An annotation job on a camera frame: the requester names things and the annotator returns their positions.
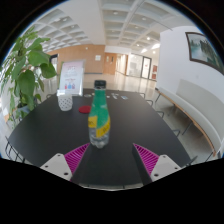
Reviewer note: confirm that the framed landscape picture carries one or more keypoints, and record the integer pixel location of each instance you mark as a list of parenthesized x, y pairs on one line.
[(203, 50)]

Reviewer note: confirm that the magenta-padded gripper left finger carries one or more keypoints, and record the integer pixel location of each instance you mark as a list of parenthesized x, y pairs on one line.
[(76, 156)]

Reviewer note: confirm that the white dotted cup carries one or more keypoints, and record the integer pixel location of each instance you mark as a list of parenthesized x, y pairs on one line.
[(65, 102)]

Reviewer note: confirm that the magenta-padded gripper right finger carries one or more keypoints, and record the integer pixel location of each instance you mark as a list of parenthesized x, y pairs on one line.
[(148, 159)]

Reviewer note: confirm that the long white bench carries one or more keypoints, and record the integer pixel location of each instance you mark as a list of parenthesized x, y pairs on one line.
[(196, 106)]

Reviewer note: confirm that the clear acrylic sign stand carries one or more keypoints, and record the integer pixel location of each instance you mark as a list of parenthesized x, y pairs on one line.
[(71, 77)]

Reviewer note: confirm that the green drink bottle yellow label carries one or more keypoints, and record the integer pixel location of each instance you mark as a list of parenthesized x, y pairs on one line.
[(99, 113)]

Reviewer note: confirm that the green potted plant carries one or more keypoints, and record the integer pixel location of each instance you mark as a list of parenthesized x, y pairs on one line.
[(26, 81)]

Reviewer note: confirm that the small blue card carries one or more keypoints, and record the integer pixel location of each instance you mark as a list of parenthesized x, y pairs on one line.
[(124, 97)]

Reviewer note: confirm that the recessed ceiling lights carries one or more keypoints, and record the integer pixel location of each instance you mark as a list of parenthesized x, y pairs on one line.
[(115, 12)]

